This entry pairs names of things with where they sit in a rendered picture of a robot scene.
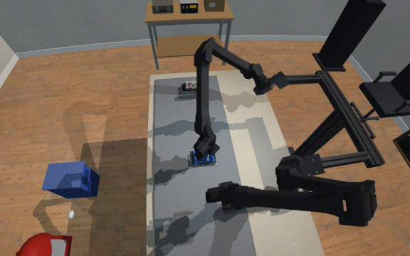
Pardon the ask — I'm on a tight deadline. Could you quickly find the blue tube rack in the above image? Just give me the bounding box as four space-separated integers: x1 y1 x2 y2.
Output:
194 154 214 164

